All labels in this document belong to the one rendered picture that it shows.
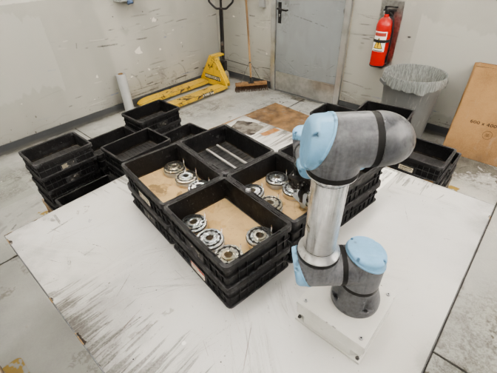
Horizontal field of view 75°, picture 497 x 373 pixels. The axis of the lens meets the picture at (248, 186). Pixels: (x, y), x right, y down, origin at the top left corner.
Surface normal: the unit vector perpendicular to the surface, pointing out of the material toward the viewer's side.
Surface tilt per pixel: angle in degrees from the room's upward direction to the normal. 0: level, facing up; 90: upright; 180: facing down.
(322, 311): 1
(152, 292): 0
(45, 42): 90
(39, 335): 0
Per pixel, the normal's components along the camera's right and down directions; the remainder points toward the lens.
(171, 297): -0.03, -0.80
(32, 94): 0.75, 0.38
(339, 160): 0.00, 0.65
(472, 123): -0.64, 0.27
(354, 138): -0.01, 0.08
